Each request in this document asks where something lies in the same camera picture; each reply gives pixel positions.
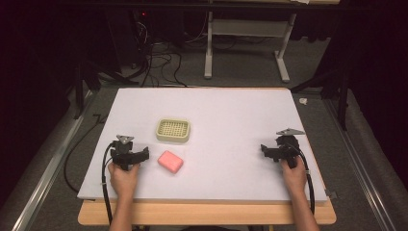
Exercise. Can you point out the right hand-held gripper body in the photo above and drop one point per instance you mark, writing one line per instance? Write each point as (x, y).
(288, 148)

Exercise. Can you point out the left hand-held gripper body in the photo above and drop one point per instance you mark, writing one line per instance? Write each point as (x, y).
(122, 150)

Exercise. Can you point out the person's left hand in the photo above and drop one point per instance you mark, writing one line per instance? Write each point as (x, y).
(123, 179)

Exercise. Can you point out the person's right hand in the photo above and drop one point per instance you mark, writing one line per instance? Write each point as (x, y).
(294, 178)

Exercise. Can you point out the pink soap bar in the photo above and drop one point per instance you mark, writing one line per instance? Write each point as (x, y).
(170, 161)

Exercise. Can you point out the cream slotted soap dish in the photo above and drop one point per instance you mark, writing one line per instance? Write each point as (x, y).
(173, 130)

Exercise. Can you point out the white foam board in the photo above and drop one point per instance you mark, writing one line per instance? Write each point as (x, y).
(224, 128)

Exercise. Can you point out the crumpled white paper scrap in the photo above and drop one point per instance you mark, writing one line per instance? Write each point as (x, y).
(303, 101)

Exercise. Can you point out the grey tape piece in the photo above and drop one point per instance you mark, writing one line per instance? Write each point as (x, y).
(331, 194)

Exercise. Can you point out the black metal stand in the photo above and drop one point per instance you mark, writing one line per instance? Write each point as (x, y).
(340, 86)
(84, 83)

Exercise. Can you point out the wooden table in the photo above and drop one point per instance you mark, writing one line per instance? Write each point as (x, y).
(205, 213)

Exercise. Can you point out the aluminium floor rail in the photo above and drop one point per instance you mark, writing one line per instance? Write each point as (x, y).
(48, 179)
(362, 166)

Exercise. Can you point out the white metal desk frame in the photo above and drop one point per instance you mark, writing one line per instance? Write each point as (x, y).
(247, 28)

